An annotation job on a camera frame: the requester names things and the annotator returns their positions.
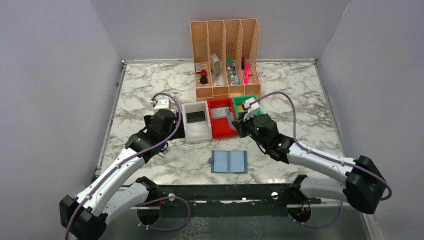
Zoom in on white box in organizer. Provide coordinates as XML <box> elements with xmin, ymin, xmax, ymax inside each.
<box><xmin>209</xmin><ymin>53</ymin><xmax>221</xmax><ymax>76</ymax></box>

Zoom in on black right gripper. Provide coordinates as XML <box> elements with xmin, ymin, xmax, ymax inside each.
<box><xmin>232</xmin><ymin>110</ymin><xmax>269</xmax><ymax>149</ymax></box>

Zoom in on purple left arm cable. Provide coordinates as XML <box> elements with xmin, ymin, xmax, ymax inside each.
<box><xmin>64</xmin><ymin>92</ymin><xmax>191</xmax><ymax>240</ymax></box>

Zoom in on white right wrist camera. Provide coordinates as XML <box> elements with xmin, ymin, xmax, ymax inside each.
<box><xmin>242</xmin><ymin>97</ymin><xmax>260</xmax><ymax>122</ymax></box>

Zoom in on orange file organizer rack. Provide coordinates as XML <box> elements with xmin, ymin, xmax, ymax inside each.
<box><xmin>189</xmin><ymin>18</ymin><xmax>262</xmax><ymax>101</ymax></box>

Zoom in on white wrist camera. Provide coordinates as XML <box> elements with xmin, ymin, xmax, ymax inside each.
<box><xmin>153</xmin><ymin>97</ymin><xmax>171</xmax><ymax>113</ymax></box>
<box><xmin>242</xmin><ymin>97</ymin><xmax>260</xmax><ymax>122</ymax></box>

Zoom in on pink highlighter marker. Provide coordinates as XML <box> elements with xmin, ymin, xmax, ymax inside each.
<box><xmin>243</xmin><ymin>63</ymin><xmax>250</xmax><ymax>85</ymax></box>

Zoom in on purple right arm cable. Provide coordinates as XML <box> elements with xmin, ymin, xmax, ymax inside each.
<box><xmin>246</xmin><ymin>91</ymin><xmax>393</xmax><ymax>229</ymax></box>

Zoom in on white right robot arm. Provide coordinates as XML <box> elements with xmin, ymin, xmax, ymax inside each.
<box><xmin>231</xmin><ymin>114</ymin><xmax>388</xmax><ymax>214</ymax></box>

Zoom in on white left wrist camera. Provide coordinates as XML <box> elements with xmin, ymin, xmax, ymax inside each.
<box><xmin>153</xmin><ymin>97</ymin><xmax>171</xmax><ymax>113</ymax></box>

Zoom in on red black stamp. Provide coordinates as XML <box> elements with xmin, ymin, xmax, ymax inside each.
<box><xmin>199</xmin><ymin>69</ymin><xmax>209</xmax><ymax>85</ymax></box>

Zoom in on small bottles in organizer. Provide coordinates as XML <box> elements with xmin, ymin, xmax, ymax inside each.
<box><xmin>225</xmin><ymin>59</ymin><xmax>240</xmax><ymax>85</ymax></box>

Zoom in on blue leather card holder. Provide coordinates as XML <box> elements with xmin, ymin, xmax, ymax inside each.
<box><xmin>209</xmin><ymin>150</ymin><xmax>248</xmax><ymax>174</ymax></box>

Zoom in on black card in white bin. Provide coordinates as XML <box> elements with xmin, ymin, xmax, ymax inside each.
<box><xmin>186</xmin><ymin>111</ymin><xmax>207</xmax><ymax>123</ymax></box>

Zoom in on green plastic bin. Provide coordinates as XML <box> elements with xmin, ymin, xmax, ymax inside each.
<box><xmin>232</xmin><ymin>94</ymin><xmax>257</xmax><ymax>118</ymax></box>

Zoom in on red plastic bin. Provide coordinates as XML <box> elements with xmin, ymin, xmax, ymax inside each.
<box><xmin>207</xmin><ymin>98</ymin><xmax>238</xmax><ymax>139</ymax></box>

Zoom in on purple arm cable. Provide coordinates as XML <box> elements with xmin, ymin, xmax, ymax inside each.
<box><xmin>64</xmin><ymin>92</ymin><xmax>191</xmax><ymax>240</ymax></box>
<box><xmin>246</xmin><ymin>91</ymin><xmax>393</xmax><ymax>229</ymax></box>

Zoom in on translucent white plastic bin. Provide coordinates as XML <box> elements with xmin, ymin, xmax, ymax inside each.
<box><xmin>182</xmin><ymin>101</ymin><xmax>212</xmax><ymax>143</ymax></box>

